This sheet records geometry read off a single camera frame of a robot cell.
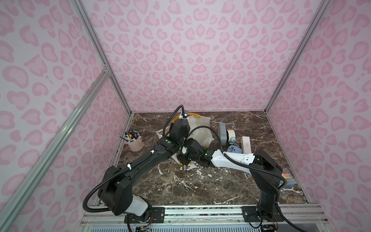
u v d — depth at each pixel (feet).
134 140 2.95
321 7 2.30
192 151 2.18
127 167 1.46
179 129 1.93
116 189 1.36
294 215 2.40
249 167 1.50
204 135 3.36
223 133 3.10
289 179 2.74
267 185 1.52
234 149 3.06
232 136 3.13
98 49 2.70
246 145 3.04
